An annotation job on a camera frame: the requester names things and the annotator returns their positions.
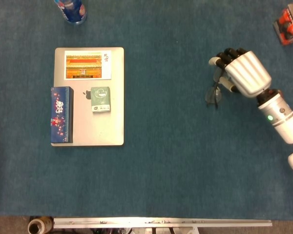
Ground red and black object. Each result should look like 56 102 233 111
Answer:
272 1 293 46

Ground blue felt table cloth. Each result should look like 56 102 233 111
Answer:
0 0 293 220

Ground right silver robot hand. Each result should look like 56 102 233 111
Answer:
208 47 272 98

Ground thin-framed eyeglasses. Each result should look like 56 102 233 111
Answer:
205 67 227 110

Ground blue patterned pencil box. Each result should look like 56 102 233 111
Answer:
50 86 74 144

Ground palace picture postcard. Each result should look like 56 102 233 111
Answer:
64 50 112 80

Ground silver laptop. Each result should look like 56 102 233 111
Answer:
50 47 125 147

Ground aluminium profile rail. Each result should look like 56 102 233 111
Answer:
53 217 273 229

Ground brown tape roll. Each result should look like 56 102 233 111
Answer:
27 216 54 234

